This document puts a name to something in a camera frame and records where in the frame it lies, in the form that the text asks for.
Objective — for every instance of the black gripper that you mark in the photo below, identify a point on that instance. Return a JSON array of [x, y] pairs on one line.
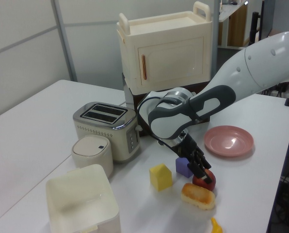
[[189, 149]]

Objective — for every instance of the red apple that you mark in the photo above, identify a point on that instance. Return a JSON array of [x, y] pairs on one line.
[[199, 184]]

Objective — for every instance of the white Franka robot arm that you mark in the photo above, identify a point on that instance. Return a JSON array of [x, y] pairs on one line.
[[256, 63]]

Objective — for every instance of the white square plastic container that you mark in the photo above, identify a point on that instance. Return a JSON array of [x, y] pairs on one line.
[[105, 218]]

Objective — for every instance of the purple cube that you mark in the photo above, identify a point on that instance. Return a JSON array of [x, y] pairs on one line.
[[182, 167]]

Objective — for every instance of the golden oblong bun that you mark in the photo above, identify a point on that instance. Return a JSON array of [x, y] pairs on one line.
[[197, 197]]

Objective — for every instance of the pink plate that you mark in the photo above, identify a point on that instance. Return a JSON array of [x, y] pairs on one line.
[[229, 143]]

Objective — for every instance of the yellow cube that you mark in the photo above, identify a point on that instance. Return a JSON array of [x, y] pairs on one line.
[[160, 179]]

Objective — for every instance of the yellow banana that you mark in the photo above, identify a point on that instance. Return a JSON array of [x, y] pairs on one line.
[[216, 228]]

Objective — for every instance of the brown base box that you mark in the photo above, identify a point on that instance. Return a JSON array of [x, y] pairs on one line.
[[136, 100]]

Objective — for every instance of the cream and silver toaster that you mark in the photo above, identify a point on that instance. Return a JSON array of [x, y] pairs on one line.
[[98, 136]]

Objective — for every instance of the small white lidded bin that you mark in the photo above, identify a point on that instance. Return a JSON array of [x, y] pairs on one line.
[[91, 160]]

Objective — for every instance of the cream toy cabinet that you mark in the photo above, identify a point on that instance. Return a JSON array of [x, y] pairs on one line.
[[171, 58]]

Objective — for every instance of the wooden shelf unit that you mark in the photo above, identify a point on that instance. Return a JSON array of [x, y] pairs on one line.
[[236, 29]]

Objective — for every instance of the black upright stand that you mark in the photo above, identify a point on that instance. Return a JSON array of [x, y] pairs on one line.
[[254, 26]]

